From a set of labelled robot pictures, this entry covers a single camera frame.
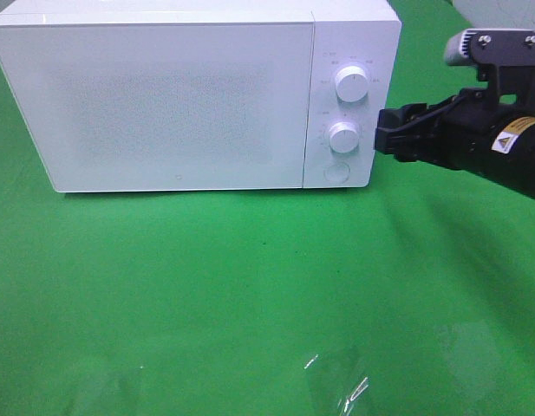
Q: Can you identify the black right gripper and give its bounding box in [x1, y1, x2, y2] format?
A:
[374, 89, 535, 200]

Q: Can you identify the white microwave knob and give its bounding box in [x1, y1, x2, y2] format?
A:
[329, 121, 360, 153]
[334, 64, 369, 103]

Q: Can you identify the white door release button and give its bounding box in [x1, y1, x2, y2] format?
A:
[323, 162, 350, 184]

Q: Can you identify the white microwave door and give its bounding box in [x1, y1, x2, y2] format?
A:
[0, 23, 313, 192]

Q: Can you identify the white microwave oven body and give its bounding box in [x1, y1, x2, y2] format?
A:
[0, 1, 401, 188]

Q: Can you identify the green table mat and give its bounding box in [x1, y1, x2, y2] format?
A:
[0, 69, 535, 415]

